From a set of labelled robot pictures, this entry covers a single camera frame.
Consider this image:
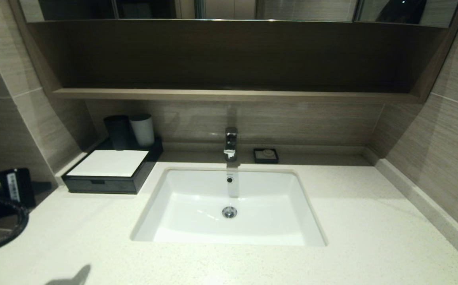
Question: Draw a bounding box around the black soap dish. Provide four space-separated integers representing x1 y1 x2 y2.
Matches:
253 148 279 164

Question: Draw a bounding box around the mirror cabinet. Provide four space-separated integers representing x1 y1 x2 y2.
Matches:
19 0 458 29

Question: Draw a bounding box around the chrome faucet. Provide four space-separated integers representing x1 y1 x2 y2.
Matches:
224 127 239 162

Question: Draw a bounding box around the white sink basin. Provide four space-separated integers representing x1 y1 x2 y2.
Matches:
130 167 328 247

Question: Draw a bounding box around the brown wooden wall shelf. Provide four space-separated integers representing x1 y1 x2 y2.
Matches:
9 0 458 104

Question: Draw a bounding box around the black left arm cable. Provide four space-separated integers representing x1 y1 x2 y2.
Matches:
0 196 29 256

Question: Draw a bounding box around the black cup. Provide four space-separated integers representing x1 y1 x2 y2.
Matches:
103 115 131 151

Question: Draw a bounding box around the black drawer box white top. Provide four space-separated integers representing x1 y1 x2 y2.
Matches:
62 137 164 195

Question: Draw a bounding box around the grey white cup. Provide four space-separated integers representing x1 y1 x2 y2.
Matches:
130 114 155 148

